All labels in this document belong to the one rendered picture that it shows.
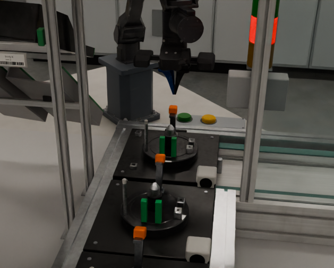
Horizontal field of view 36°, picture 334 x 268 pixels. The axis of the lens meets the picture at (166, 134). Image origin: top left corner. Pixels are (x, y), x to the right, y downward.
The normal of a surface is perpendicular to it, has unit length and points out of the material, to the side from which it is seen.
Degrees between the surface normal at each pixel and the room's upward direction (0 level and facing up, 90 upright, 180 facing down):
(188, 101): 0
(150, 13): 90
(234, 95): 90
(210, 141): 0
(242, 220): 90
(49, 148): 0
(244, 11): 90
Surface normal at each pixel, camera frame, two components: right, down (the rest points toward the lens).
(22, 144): 0.01, -0.88
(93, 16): -0.15, 0.47
